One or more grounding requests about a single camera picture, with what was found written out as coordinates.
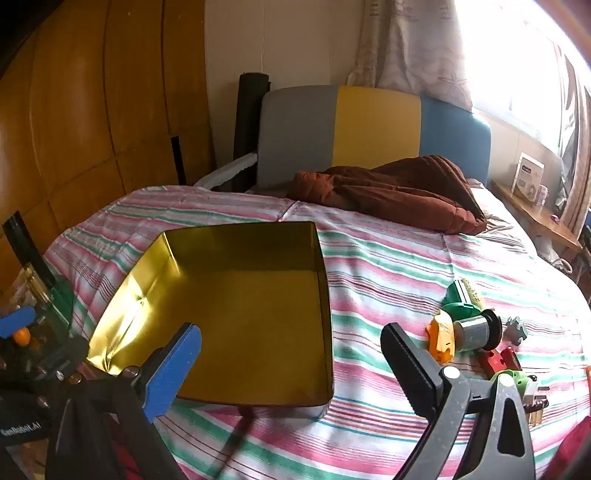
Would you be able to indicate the shiny red toy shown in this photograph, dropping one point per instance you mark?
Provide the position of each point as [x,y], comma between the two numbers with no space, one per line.
[511,357]

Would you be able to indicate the black gold-collared bottle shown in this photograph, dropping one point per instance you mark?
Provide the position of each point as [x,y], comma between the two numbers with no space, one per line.
[23,244]

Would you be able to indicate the patterned curtain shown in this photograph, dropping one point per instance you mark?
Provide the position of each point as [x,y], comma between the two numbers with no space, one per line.
[415,46]
[577,161]

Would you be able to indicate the grey spool with black disc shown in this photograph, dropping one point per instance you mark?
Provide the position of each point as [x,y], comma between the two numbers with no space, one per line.
[471,334]

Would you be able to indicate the green plug-in device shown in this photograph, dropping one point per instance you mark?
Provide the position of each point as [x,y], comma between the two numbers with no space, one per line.
[524,383]

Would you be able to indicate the orange fruit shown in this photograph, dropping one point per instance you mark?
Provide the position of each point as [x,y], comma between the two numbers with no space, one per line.
[21,338]

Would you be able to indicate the black rolled mat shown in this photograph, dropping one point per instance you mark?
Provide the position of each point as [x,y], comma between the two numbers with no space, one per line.
[247,129]

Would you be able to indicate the striped bedsheet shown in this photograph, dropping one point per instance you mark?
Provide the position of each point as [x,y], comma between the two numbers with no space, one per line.
[392,277]

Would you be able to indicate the red puzzle piece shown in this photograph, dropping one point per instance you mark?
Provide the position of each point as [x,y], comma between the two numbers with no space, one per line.
[493,363]

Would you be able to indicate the red cloth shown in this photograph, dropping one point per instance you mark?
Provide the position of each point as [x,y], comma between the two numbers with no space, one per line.
[572,454]

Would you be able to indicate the gold tin box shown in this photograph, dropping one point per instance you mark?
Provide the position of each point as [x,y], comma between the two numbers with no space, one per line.
[258,323]

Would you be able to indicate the white cardboard box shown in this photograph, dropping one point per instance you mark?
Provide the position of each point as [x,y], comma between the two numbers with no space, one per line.
[526,175]

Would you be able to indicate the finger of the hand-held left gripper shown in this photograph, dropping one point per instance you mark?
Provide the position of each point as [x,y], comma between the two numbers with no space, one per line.
[16,321]

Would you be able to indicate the grey yellow blue headboard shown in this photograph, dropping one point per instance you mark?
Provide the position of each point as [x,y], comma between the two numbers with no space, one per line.
[378,124]

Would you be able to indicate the wooden window shelf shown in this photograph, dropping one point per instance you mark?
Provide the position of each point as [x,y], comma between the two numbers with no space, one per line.
[545,221]

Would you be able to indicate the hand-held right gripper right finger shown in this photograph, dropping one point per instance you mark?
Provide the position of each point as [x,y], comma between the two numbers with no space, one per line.
[411,364]

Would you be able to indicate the grey puzzle piece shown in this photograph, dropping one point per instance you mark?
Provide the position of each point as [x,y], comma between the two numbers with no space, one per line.
[515,328]

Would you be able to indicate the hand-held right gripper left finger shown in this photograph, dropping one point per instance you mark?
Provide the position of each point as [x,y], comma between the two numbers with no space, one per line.
[171,369]

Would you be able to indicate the white padded armrest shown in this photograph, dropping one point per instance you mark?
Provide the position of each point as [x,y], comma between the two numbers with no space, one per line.
[231,168]

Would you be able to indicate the small pink bottle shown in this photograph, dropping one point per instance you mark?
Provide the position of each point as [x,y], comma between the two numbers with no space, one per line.
[543,194]

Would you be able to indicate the orange linked cubes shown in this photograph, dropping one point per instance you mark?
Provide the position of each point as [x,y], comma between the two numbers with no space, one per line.
[588,378]

